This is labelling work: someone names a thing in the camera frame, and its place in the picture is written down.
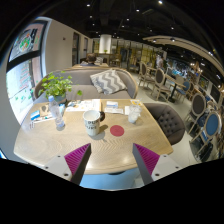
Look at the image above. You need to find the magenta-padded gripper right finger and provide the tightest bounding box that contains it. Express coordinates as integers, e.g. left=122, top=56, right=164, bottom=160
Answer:
left=132, top=143, right=184, bottom=186

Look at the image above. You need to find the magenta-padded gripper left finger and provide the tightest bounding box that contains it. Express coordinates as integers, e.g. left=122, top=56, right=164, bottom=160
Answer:
left=43, top=143, right=92, bottom=186

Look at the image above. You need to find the clear blue-capped water bottle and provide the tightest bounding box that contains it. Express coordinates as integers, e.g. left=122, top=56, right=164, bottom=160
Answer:
left=48, top=95, right=66, bottom=130

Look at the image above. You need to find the flat round red coaster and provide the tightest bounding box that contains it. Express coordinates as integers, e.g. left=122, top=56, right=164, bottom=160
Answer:
left=109, top=124, right=126, bottom=138

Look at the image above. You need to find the dark grey tufted chair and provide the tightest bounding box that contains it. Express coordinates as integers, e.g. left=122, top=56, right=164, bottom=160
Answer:
left=143, top=102, right=186, bottom=146

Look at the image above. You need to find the clear plastic cup with straw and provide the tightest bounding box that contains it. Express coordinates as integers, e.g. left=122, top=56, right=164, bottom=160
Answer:
left=127, top=104, right=143, bottom=125

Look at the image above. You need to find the white tube with green print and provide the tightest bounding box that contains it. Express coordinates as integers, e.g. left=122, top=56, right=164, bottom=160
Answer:
left=39, top=114, right=55, bottom=123

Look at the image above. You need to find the printed white brochure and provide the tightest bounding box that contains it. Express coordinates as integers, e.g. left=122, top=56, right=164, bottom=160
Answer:
left=65, top=99, right=93, bottom=113

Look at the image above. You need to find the yellow white card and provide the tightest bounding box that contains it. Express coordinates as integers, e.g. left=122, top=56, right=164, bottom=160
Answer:
left=129, top=99, right=143, bottom=107

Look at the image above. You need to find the white paper sheet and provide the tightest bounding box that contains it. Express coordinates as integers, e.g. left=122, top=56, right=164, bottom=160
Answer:
left=104, top=107, right=125, bottom=115

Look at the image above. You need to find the brown paper bag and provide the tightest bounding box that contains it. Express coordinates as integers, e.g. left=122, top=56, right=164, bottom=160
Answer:
left=38, top=103, right=51, bottom=117

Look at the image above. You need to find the small blue white box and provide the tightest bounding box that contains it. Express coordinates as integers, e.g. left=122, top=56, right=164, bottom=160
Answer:
left=30, top=109, right=41, bottom=121

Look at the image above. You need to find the blue white tissue pack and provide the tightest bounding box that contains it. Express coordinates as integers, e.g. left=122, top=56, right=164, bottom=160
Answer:
left=105, top=100, right=119, bottom=109

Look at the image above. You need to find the group of round-backed dining chairs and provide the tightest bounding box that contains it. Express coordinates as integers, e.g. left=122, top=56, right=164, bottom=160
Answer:
left=138, top=59, right=224, bottom=161

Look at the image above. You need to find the green potted plant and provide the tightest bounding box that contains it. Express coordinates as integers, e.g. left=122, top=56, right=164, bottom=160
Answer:
left=37, top=70, right=83, bottom=105

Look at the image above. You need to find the grey curved sofa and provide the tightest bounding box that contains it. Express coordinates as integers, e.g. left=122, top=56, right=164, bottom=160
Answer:
left=33, top=67, right=139, bottom=104

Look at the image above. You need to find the grey white chevron pillow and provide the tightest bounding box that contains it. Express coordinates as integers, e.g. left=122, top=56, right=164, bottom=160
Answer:
left=89, top=69, right=128, bottom=96

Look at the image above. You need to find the person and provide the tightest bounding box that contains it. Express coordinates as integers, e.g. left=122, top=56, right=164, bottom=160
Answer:
left=79, top=53, right=99, bottom=67

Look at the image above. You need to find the large window with stickers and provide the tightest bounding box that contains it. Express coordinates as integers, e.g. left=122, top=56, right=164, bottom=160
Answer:
left=5, top=20, right=49, bottom=124

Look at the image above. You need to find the group of ceiling spotlights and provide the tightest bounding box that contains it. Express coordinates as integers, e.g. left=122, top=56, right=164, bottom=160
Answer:
left=84, top=0, right=214, bottom=56

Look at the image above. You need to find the white mug with black handle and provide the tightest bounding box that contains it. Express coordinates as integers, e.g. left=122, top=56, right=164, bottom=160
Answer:
left=82, top=109, right=106, bottom=137

